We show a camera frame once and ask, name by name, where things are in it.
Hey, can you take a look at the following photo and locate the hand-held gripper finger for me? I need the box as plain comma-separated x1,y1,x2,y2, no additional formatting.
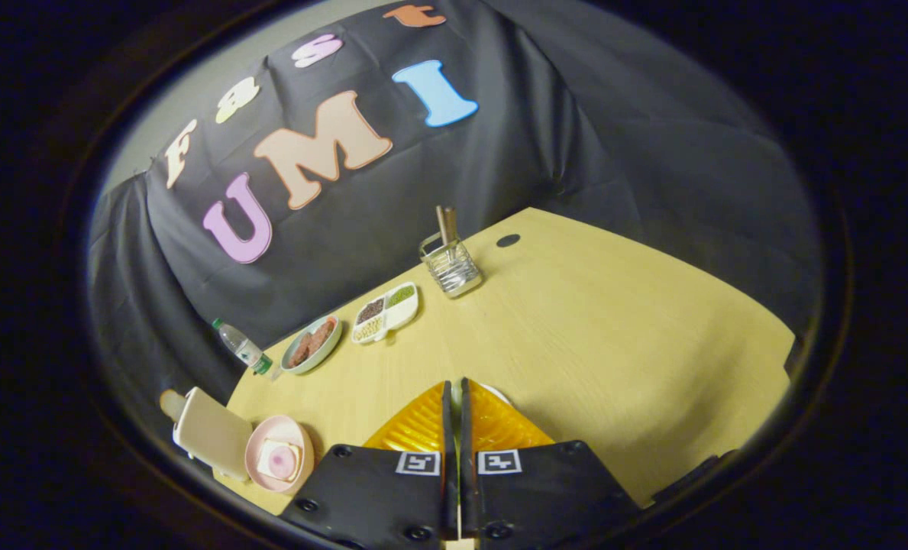
280,380,458,543
460,377,641,547

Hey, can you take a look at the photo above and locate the pink round plate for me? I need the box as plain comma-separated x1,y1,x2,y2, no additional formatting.
244,415,315,495

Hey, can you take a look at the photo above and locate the white divided bean dish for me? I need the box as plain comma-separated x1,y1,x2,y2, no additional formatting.
351,281,420,345

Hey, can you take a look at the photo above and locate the light blue round plate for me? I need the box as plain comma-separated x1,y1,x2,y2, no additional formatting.
280,314,342,375

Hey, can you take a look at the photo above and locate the white bread slice under ham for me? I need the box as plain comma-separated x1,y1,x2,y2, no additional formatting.
257,439,304,482

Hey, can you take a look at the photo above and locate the white toaster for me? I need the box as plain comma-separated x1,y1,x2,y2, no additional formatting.
173,387,254,482

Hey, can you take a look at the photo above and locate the clear plastic water bottle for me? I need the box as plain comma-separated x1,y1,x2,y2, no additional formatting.
211,318,275,377

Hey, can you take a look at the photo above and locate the black backdrop cloth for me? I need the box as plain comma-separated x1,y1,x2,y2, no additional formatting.
87,0,825,444

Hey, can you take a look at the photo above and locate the wire utensil holder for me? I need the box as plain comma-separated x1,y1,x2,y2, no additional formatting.
419,233,483,299

